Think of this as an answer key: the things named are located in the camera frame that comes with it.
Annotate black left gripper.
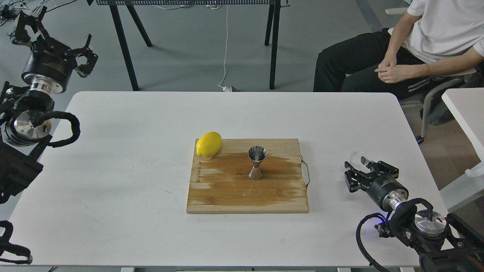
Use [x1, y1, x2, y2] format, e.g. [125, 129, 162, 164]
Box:
[9, 6, 99, 94]

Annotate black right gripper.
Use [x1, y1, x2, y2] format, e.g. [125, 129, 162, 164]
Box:
[344, 161, 409, 212]

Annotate clear glass measuring cup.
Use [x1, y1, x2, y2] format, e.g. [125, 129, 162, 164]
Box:
[349, 151, 370, 171]

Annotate steel double jigger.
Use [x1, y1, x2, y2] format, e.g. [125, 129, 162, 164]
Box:
[248, 146, 267, 181]

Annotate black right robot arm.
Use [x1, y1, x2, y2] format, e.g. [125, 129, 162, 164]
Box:
[344, 161, 483, 272]

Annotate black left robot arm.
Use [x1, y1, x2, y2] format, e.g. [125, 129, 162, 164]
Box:
[0, 6, 98, 204]

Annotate person's left hand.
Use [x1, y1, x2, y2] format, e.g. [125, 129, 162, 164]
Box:
[375, 64, 430, 84]

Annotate person's right hand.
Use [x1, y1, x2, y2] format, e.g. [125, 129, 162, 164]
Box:
[375, 56, 397, 77]

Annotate grey chair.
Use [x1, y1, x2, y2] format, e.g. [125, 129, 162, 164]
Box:
[400, 66, 482, 145]

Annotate white side table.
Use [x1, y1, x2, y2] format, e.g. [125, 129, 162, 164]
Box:
[440, 88, 484, 212]

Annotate seated person white shirt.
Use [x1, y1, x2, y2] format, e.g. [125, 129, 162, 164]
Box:
[313, 0, 484, 99]

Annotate wooden cutting board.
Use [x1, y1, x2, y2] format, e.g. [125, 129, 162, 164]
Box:
[186, 138, 309, 214]

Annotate yellow lemon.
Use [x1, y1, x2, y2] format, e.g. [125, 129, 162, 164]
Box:
[195, 131, 222, 158]

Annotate black floor cables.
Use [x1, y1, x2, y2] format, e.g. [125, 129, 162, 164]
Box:
[0, 0, 78, 28]

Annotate white hanging cable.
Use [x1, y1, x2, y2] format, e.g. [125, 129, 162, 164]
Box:
[218, 5, 240, 92]

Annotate black metal table frame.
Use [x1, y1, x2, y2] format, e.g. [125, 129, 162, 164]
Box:
[86, 0, 291, 91]

